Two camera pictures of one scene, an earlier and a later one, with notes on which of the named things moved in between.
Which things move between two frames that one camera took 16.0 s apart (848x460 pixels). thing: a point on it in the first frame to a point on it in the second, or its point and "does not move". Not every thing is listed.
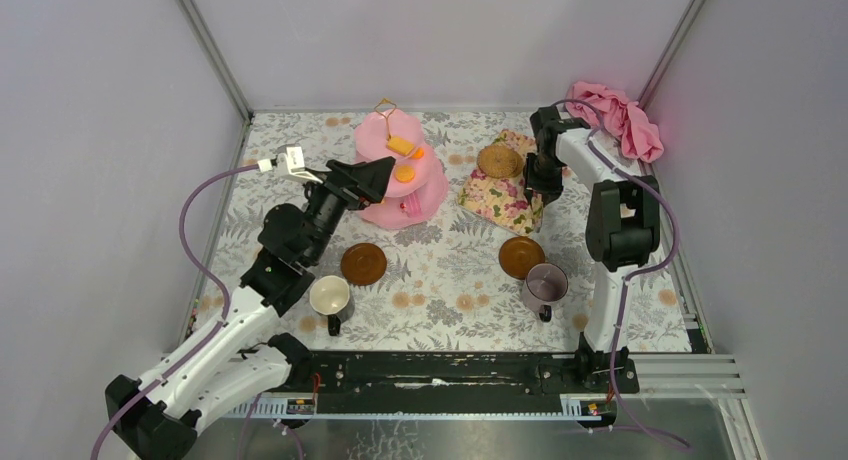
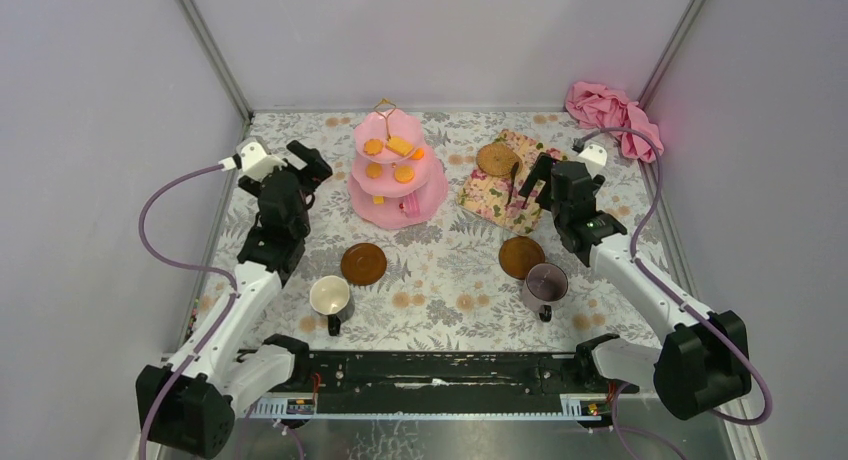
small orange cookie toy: x=404 y=173 does not move
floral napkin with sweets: x=504 y=200 does not move
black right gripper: x=549 y=189 to x=542 y=173
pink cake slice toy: x=411 y=206 does not move
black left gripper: x=342 y=183 to x=308 y=167
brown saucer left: x=363 y=263 does not move
